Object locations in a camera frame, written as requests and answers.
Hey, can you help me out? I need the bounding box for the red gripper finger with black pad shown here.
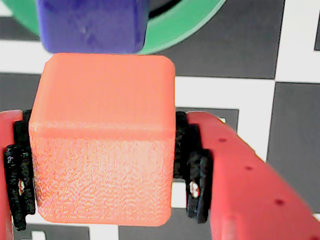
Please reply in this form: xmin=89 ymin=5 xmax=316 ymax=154
xmin=0 ymin=109 xmax=36 ymax=240
xmin=173 ymin=111 xmax=320 ymax=240

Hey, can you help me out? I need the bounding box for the black white checkerboard marker mat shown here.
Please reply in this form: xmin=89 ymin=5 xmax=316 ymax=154
xmin=0 ymin=0 xmax=320 ymax=240

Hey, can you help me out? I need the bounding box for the green ring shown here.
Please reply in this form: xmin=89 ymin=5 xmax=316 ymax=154
xmin=9 ymin=0 xmax=227 ymax=56

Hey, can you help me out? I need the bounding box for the orange cube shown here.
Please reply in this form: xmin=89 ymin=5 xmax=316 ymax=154
xmin=28 ymin=52 xmax=177 ymax=227

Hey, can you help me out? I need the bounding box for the blue cube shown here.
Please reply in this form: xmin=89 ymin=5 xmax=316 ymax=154
xmin=36 ymin=0 xmax=148 ymax=55

